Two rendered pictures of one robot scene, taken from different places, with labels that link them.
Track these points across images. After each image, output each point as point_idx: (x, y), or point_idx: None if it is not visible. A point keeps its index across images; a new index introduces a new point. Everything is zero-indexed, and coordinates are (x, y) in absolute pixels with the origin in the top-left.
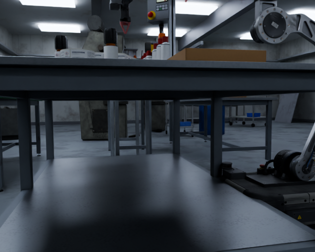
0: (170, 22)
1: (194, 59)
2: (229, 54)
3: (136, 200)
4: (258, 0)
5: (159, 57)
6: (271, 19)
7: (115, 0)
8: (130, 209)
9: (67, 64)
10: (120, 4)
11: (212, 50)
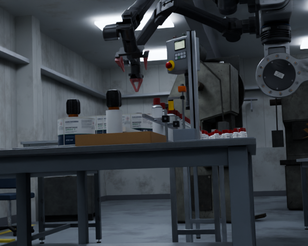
0: (189, 72)
1: (82, 144)
2: (114, 137)
3: None
4: (264, 45)
5: None
6: (273, 69)
7: (123, 55)
8: None
9: None
10: (128, 60)
11: (99, 134)
